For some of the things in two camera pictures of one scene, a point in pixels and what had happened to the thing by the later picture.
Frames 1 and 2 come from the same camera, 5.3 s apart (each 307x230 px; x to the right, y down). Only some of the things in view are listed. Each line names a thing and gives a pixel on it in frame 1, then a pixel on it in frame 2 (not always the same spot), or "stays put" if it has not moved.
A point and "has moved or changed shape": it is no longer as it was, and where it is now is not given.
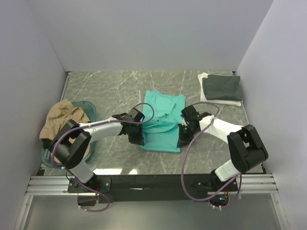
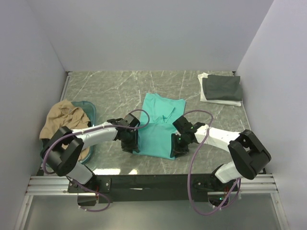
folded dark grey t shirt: [222, 87] stays put
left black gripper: [138, 140] to [134, 145]
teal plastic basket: [90, 110] stays put
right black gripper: [183, 140] to [176, 150]
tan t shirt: [58, 114] stays put
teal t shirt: [162, 115] has moved or changed shape
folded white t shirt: [203, 97] stays put
